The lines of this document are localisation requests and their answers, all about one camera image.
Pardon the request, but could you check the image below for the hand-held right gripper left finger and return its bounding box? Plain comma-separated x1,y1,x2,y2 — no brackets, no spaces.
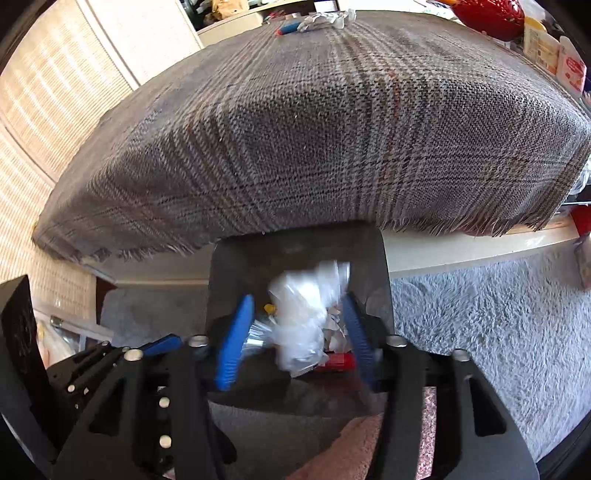
54,293,257,480

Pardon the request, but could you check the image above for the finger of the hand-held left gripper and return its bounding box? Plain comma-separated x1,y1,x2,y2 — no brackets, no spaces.
135,367,178,480
45,333,184,404

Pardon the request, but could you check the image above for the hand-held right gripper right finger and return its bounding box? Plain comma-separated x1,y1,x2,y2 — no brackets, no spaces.
341,292,541,480

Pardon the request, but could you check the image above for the shredded white paper strip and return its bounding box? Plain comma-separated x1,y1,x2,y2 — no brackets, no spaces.
322,308,357,352

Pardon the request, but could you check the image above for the silver wrapper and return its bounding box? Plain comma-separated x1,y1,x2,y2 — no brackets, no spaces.
244,318,280,352

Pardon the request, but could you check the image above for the red round lid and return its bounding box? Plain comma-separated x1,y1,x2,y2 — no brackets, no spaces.
318,353,359,373

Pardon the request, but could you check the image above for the clear plastic bag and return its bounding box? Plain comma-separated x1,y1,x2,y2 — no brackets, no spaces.
266,259,354,376

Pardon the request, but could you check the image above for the dark grey bin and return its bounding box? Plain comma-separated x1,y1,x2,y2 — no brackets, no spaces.
206,222,396,419

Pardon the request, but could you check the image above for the person's leg in pink pants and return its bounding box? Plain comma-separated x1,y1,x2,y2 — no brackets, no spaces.
284,388,437,480

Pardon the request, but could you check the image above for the shaggy grey rug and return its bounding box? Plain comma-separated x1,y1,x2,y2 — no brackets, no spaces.
98,256,591,464

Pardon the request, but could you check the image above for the cream table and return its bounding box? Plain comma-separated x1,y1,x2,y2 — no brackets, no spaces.
382,216,591,278

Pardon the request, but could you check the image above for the grey plaid blanket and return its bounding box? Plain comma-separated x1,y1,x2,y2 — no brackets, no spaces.
31,10,591,265

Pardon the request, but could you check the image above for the white packet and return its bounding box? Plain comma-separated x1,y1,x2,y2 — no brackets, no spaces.
573,232,591,291

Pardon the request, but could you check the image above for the red box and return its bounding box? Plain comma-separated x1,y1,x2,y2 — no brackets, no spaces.
569,202,591,234

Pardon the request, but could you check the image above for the woven rattan screen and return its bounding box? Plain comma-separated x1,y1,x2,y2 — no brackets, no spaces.
0,0,205,326

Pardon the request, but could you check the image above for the cream shelf unit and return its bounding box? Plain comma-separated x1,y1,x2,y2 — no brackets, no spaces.
196,0,324,34

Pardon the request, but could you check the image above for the crumpled white plastic wrapper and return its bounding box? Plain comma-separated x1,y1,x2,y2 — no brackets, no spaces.
298,9,359,33

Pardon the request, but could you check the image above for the brown plush toy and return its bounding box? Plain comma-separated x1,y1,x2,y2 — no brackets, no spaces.
210,0,251,22

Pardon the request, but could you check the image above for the shiny red bag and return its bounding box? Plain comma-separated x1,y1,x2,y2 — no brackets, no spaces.
449,0,528,40

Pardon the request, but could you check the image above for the white pink floral bottle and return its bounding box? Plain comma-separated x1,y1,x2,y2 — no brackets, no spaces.
555,34,588,94

